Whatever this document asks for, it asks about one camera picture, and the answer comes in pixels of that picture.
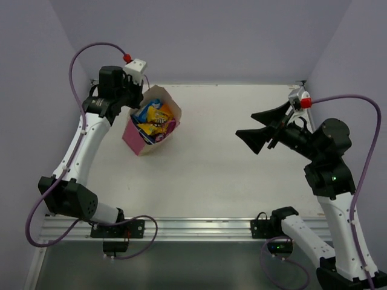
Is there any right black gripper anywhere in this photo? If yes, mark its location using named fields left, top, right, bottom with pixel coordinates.
left=236, top=99, right=323, bottom=163

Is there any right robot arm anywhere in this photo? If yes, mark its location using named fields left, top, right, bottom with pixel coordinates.
left=236, top=98, right=386, bottom=289

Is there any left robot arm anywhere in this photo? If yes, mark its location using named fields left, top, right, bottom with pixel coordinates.
left=38, top=60, right=147, bottom=237

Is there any blue snack packet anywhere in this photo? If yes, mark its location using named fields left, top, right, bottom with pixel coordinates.
left=131, top=99, right=163, bottom=123

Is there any yellow snack packet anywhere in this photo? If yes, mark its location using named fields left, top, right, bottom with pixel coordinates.
left=138, top=104, right=174, bottom=136

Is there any purple snack packet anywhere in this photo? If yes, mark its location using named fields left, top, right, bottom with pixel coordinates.
left=152, top=118, right=177, bottom=143

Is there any right black controller box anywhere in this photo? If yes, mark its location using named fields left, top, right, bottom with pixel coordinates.
left=267, top=239, right=293, bottom=254

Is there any black controller box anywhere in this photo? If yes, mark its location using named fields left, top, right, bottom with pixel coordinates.
left=102, top=239, right=129, bottom=256
left=267, top=239, right=293, bottom=254

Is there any left black controller box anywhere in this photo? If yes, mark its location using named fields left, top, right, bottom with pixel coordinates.
left=102, top=239, right=129, bottom=256

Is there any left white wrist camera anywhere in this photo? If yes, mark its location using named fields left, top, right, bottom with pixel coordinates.
left=123, top=59, right=148, bottom=86

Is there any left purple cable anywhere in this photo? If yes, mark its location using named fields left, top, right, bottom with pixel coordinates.
left=25, top=42, right=158, bottom=260

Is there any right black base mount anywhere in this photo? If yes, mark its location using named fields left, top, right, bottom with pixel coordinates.
left=250, top=211, right=284, bottom=239

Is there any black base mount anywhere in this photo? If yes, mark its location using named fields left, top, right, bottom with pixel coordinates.
left=90, top=219, right=145, bottom=239
left=250, top=211, right=284, bottom=239

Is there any aluminium front rail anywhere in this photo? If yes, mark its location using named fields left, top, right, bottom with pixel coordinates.
left=39, top=216, right=333, bottom=242

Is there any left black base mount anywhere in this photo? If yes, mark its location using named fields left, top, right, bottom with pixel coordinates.
left=90, top=219, right=145, bottom=239

